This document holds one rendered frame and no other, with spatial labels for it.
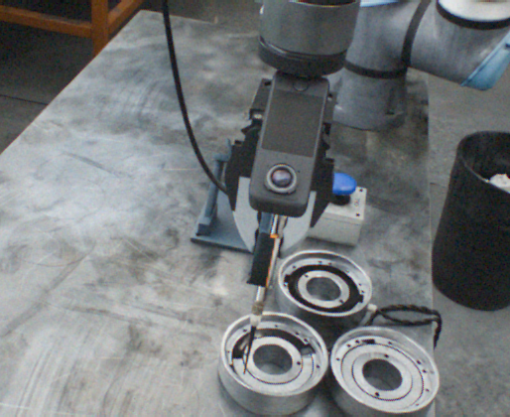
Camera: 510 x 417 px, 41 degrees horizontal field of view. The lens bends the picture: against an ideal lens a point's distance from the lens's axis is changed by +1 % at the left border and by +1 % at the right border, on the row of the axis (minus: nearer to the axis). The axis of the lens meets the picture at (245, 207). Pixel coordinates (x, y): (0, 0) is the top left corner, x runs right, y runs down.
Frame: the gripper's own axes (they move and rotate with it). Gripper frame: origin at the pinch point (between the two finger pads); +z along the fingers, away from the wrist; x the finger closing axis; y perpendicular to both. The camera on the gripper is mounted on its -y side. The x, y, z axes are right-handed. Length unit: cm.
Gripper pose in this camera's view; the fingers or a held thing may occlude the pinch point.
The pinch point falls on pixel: (267, 248)
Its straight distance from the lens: 64.3
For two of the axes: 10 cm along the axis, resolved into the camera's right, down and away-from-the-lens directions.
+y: 2.0, -5.7, 8.0
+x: -9.8, -2.0, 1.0
